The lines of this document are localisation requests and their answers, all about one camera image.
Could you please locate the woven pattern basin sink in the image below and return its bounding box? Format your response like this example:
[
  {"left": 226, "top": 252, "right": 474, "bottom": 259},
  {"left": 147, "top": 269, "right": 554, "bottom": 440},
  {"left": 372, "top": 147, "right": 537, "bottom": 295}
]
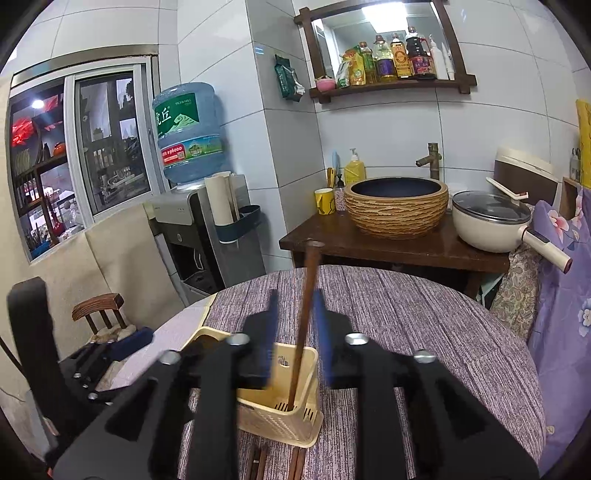
[{"left": 344, "top": 176, "right": 450, "bottom": 240}]

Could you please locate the blue water bottle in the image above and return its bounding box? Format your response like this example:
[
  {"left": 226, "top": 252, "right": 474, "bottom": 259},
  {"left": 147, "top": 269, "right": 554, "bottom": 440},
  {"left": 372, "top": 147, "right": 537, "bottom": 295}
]
[{"left": 152, "top": 82, "right": 232, "bottom": 191}]

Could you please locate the green packet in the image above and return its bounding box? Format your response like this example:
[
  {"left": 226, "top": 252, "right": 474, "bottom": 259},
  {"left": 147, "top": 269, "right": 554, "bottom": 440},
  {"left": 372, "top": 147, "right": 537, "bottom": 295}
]
[{"left": 274, "top": 54, "right": 306, "bottom": 103}]

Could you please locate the purple label oil bottle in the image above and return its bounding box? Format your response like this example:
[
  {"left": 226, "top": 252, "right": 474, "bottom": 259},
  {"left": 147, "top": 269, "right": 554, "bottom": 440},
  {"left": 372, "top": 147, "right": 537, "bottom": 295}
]
[{"left": 373, "top": 34, "right": 398, "bottom": 83}]

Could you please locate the wooden box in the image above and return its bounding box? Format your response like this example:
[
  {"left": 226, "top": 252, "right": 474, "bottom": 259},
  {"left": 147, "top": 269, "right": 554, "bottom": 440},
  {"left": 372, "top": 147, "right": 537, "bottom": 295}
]
[{"left": 560, "top": 176, "right": 584, "bottom": 223}]

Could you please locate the yellow soap dispenser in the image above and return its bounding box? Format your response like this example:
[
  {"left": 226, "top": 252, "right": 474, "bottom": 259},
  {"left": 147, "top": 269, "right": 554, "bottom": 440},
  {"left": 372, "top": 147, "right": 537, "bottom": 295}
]
[{"left": 344, "top": 148, "right": 367, "bottom": 186}]

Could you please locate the purple striped tablecloth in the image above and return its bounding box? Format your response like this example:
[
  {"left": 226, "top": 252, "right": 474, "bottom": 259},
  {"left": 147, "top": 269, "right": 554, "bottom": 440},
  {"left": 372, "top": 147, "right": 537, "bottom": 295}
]
[{"left": 178, "top": 265, "right": 548, "bottom": 480}]

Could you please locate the cream rolled paper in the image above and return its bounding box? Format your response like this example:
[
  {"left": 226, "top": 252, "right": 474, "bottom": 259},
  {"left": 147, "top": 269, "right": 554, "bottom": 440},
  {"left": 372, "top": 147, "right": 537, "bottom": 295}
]
[{"left": 204, "top": 171, "right": 241, "bottom": 232}]

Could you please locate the brown and cream rice cooker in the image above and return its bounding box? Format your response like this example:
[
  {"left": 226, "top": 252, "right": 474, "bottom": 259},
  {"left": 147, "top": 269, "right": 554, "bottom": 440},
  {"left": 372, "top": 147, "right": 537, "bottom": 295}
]
[{"left": 492, "top": 147, "right": 561, "bottom": 209}]

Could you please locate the aluminium framed sliding window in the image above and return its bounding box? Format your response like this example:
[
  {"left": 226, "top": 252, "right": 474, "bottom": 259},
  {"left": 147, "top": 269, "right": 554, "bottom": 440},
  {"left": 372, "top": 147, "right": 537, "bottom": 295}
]
[{"left": 8, "top": 56, "right": 161, "bottom": 265}]

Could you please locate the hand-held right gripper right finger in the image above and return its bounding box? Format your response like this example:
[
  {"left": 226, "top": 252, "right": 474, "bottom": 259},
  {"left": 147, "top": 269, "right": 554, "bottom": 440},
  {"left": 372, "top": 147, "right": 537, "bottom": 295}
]
[{"left": 314, "top": 290, "right": 541, "bottom": 480}]

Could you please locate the wooden chair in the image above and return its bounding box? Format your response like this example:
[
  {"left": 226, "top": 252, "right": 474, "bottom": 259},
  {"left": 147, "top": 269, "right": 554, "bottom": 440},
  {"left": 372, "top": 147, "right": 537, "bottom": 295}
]
[{"left": 71, "top": 293, "right": 129, "bottom": 340}]

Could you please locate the glass pot lid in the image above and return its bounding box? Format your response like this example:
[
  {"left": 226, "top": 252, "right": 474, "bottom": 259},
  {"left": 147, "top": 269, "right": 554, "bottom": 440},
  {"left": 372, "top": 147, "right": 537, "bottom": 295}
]
[{"left": 452, "top": 191, "right": 533, "bottom": 231}]

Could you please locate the grey water dispenser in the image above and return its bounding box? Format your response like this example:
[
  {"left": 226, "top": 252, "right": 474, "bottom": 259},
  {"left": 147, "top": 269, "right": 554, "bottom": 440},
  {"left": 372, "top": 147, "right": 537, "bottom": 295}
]
[{"left": 147, "top": 173, "right": 267, "bottom": 297}]

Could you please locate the yellow seasoning packet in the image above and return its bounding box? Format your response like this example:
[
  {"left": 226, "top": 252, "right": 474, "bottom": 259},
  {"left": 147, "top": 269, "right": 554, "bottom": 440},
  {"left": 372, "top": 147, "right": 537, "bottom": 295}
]
[{"left": 347, "top": 50, "right": 366, "bottom": 86}]

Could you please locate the white plastic bottle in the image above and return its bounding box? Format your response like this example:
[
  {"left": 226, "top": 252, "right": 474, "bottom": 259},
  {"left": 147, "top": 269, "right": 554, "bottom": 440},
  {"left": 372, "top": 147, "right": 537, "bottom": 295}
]
[{"left": 429, "top": 37, "right": 449, "bottom": 80}]

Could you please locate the yellow cloth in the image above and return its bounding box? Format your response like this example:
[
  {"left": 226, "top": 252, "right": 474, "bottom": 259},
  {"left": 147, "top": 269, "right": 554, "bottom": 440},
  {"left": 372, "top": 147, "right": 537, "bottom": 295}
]
[{"left": 575, "top": 98, "right": 591, "bottom": 190}]

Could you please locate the dark soy sauce bottle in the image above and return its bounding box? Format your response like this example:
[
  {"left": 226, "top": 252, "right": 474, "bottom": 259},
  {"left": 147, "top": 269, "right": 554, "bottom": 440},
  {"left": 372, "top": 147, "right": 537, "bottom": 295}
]
[{"left": 405, "top": 26, "right": 437, "bottom": 80}]

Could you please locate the yellow mug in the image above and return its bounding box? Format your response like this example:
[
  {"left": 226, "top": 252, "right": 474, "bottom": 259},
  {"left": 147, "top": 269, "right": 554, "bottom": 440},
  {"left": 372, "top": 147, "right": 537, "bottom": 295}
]
[{"left": 315, "top": 187, "right": 336, "bottom": 217}]

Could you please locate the dark wooden cabinet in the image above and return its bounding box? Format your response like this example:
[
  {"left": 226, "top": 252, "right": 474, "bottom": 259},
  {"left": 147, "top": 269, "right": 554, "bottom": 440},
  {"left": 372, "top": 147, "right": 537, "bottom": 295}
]
[{"left": 279, "top": 212, "right": 511, "bottom": 299}]

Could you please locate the white plastic table cover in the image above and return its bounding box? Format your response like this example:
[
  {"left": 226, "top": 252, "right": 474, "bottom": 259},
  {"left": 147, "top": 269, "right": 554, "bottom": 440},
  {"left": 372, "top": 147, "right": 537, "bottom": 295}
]
[{"left": 111, "top": 293, "right": 219, "bottom": 391}]

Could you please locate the bronze faucet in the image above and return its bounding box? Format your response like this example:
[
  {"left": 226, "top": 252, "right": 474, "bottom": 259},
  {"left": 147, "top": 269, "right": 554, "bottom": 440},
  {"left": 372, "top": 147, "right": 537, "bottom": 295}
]
[{"left": 415, "top": 143, "right": 445, "bottom": 181}]

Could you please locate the teal plastic holder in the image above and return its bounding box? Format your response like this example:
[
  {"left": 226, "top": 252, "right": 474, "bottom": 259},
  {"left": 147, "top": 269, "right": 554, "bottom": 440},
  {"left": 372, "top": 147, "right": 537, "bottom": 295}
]
[{"left": 217, "top": 205, "right": 262, "bottom": 244}]

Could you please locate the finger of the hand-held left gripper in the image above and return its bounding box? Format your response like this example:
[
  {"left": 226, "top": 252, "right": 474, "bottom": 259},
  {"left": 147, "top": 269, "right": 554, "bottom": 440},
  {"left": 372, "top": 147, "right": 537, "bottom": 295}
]
[
  {"left": 60, "top": 327, "right": 154, "bottom": 372},
  {"left": 71, "top": 357, "right": 139, "bottom": 406}
]

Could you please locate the dark wooden framed mirror shelf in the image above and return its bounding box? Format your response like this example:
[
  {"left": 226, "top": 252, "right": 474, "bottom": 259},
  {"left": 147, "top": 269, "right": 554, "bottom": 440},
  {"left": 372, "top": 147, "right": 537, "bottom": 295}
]
[{"left": 293, "top": 0, "right": 478, "bottom": 103}]

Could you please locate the white tube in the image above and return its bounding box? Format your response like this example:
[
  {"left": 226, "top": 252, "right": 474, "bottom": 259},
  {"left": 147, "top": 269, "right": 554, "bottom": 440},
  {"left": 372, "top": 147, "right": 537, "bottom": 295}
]
[{"left": 442, "top": 42, "right": 457, "bottom": 80}]

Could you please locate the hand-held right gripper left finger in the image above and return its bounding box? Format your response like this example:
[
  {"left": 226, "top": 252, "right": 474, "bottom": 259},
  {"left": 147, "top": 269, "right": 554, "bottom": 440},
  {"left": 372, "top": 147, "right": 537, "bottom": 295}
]
[{"left": 46, "top": 290, "right": 279, "bottom": 480}]

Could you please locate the cream saucepan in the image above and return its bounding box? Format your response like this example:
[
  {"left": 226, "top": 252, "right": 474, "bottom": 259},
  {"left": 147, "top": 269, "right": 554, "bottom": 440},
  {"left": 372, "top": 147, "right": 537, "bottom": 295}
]
[{"left": 451, "top": 190, "right": 574, "bottom": 274}]

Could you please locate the beige patterned cloth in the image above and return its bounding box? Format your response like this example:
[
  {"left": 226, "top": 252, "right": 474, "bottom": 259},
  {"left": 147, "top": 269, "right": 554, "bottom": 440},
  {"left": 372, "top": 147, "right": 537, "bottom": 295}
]
[{"left": 489, "top": 240, "right": 546, "bottom": 341}]

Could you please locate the white rice paddle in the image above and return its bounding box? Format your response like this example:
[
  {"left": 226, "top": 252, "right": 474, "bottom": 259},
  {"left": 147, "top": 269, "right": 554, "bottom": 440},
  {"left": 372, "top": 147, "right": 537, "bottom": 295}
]
[{"left": 486, "top": 176, "right": 530, "bottom": 200}]

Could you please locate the cream plastic utensil basket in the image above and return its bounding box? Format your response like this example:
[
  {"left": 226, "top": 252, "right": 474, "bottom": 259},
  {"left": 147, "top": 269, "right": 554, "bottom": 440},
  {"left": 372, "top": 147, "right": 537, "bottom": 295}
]
[{"left": 193, "top": 327, "right": 325, "bottom": 449}]

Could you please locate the purple floral cloth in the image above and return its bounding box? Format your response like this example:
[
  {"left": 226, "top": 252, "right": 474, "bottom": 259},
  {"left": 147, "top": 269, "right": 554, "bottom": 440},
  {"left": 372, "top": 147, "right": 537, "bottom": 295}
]
[{"left": 526, "top": 187, "right": 591, "bottom": 477}]

